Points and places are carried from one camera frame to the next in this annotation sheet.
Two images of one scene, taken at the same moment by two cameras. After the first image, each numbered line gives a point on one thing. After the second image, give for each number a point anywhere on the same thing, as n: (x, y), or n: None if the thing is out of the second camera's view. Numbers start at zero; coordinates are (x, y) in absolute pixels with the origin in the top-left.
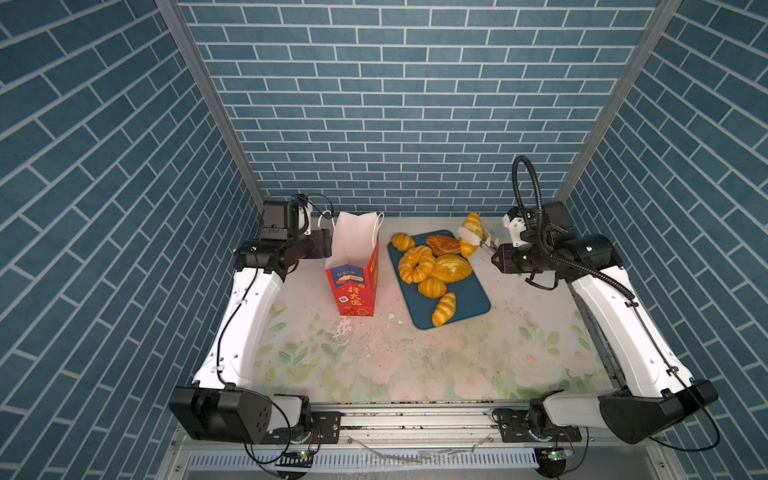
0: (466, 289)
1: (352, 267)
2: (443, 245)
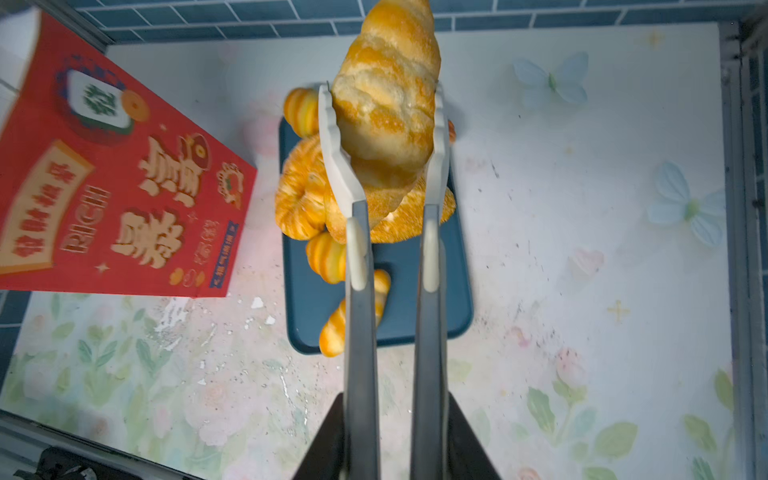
0: (396, 260)
1: (108, 185)
2: (451, 131)
